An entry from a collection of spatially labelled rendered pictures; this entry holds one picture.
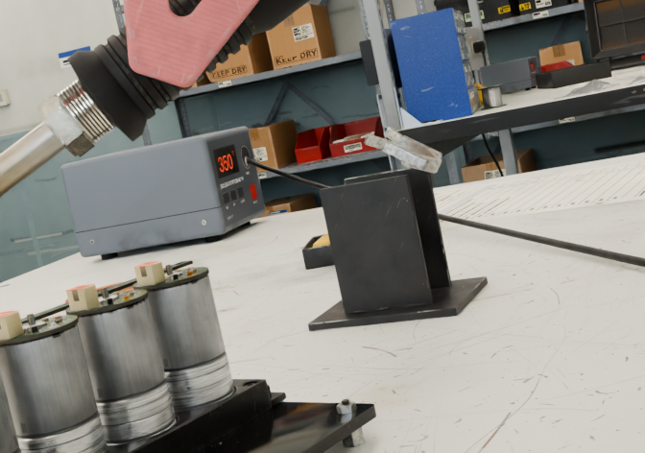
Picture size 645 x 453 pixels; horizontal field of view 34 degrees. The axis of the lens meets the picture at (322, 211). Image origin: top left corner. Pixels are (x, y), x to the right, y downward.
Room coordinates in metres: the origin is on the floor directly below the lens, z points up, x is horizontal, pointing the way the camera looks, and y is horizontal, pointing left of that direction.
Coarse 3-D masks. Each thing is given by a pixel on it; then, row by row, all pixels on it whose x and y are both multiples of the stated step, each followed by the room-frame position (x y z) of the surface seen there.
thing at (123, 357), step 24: (120, 312) 0.30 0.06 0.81; (144, 312) 0.31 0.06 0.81; (96, 336) 0.30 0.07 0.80; (120, 336) 0.30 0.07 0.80; (144, 336) 0.31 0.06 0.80; (96, 360) 0.30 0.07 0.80; (120, 360) 0.30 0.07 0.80; (144, 360) 0.31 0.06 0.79; (96, 384) 0.30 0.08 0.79; (120, 384) 0.30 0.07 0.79; (144, 384) 0.30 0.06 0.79; (120, 408) 0.30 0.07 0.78; (144, 408) 0.30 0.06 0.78; (168, 408) 0.31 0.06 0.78; (120, 432) 0.30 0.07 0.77; (144, 432) 0.30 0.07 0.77
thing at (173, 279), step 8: (184, 272) 0.34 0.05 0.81; (192, 272) 0.34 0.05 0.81; (200, 272) 0.33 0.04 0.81; (208, 272) 0.34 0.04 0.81; (168, 280) 0.33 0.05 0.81; (176, 280) 0.33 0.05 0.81; (184, 280) 0.33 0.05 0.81; (136, 288) 0.33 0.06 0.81; (144, 288) 0.33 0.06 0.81; (152, 288) 0.32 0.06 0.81
